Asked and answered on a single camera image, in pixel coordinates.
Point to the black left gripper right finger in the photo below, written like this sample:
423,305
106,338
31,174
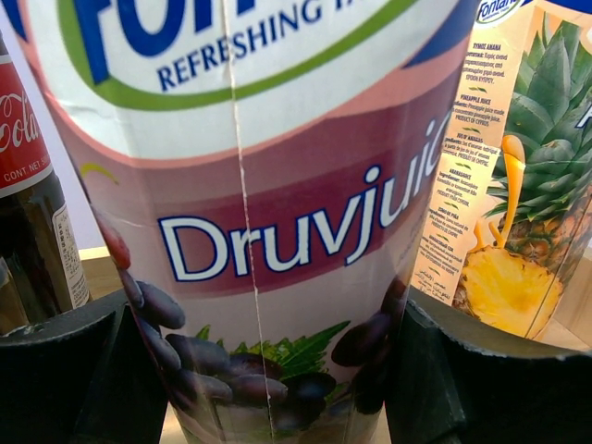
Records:
457,380

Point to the pineapple juice carton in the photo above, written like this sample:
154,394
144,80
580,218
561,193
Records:
510,211

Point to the wooden two-tier shelf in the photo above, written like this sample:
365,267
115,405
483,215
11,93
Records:
569,328

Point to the blue grape juice carton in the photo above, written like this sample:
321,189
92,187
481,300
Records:
260,171

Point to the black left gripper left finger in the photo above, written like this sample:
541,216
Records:
81,377

